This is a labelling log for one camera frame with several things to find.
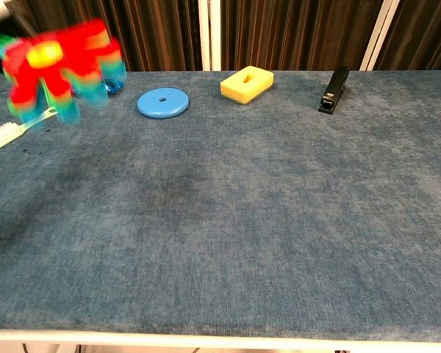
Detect white frame post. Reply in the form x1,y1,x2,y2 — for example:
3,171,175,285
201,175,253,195
198,0,222,71
359,0,401,71

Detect red hand clapper toy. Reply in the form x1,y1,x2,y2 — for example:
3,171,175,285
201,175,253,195
0,18,128,128

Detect blue disc with hole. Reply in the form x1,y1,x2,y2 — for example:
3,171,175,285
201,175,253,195
137,87,190,120

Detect light green brush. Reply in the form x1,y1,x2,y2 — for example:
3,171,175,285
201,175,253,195
0,106,60,154

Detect black stapler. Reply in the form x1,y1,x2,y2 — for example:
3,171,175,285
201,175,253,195
318,65,351,114

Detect yellow sponge block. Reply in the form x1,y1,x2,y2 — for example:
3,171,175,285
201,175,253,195
220,65,275,107

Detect blue plastic packet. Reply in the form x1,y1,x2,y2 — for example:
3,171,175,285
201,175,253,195
102,78,126,97

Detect blue table cloth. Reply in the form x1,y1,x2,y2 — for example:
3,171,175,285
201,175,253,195
0,70,441,343

